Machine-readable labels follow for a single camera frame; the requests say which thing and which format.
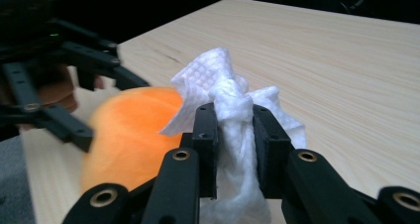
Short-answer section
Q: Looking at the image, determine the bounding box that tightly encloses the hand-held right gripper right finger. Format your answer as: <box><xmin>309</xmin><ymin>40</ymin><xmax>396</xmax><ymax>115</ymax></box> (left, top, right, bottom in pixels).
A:
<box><xmin>252</xmin><ymin>104</ymin><xmax>295</xmax><ymax>199</ymax></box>

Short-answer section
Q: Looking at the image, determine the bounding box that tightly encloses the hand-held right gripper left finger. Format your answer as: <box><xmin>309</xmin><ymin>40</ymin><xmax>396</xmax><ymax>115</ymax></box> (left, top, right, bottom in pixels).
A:
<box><xmin>179</xmin><ymin>101</ymin><xmax>220</xmax><ymax>199</ymax></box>

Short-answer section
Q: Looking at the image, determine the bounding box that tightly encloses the white wet wipe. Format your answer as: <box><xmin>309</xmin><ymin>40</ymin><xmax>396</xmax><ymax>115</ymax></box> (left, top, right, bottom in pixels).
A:
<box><xmin>159</xmin><ymin>47</ymin><xmax>308</xmax><ymax>224</ymax></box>

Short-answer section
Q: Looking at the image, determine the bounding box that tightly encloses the orange plush toy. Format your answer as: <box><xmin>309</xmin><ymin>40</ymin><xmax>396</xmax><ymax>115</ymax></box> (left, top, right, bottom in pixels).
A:
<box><xmin>79</xmin><ymin>86</ymin><xmax>186</xmax><ymax>194</ymax></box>

